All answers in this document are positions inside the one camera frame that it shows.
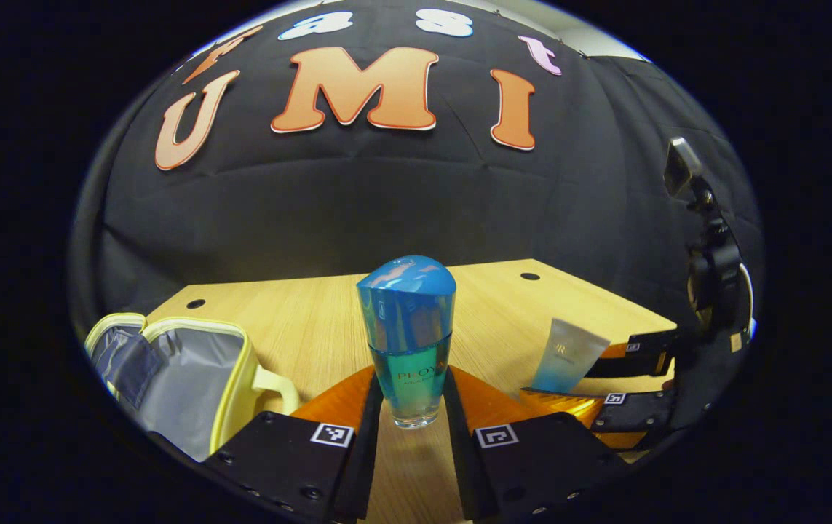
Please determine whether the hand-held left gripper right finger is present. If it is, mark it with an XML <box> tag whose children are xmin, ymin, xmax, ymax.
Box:
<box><xmin>443</xmin><ymin>366</ymin><xmax>631</xmax><ymax>523</ymax></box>

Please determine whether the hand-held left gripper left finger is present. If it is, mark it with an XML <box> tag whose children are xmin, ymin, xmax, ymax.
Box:
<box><xmin>205</xmin><ymin>366</ymin><xmax>386</xmax><ymax>523</ymax></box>

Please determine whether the white and blue cream tube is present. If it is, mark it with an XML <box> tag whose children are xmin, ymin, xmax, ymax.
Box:
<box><xmin>531</xmin><ymin>318</ymin><xmax>611</xmax><ymax>395</ymax></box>

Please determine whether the blue glass lotion bottle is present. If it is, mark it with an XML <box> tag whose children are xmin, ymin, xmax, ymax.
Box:
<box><xmin>356</xmin><ymin>255</ymin><xmax>457</xmax><ymax>430</ymax></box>

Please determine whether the pale yellow suitcase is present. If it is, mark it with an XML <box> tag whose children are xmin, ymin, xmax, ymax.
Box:
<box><xmin>84</xmin><ymin>313</ymin><xmax>301</xmax><ymax>463</ymax></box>

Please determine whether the black backdrop cloth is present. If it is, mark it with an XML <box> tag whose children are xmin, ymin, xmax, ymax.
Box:
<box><xmin>70</xmin><ymin>0</ymin><xmax>764</xmax><ymax>343</ymax></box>

